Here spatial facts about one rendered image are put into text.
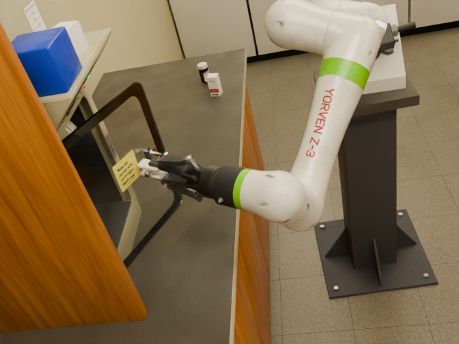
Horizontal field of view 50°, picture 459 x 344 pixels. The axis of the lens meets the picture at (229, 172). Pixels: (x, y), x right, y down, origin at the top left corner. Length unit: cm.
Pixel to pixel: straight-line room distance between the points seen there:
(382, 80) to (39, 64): 122
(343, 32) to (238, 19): 299
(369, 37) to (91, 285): 85
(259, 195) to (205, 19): 327
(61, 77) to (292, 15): 56
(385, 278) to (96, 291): 152
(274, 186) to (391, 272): 149
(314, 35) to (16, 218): 77
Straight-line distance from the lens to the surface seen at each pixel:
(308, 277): 243
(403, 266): 244
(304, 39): 123
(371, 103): 178
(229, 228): 137
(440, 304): 234
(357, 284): 237
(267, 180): 100
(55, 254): 112
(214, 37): 424
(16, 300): 129
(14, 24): 108
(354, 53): 119
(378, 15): 162
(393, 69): 183
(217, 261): 130
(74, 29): 111
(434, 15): 438
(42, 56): 94
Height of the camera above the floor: 188
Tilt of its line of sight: 37 degrees down
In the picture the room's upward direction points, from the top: 15 degrees counter-clockwise
